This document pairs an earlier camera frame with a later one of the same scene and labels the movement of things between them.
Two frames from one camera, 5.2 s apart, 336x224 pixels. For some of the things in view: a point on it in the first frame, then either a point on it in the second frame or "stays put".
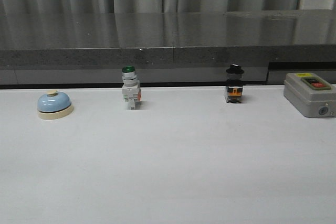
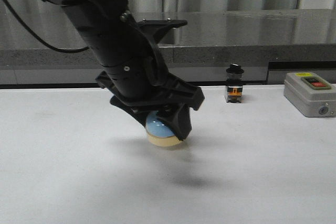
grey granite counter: x=56 y=51 stays put
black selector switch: x=234 y=88 stays put
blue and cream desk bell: x=54 y=105 to x=158 y=132
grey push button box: x=310 y=94 stays put
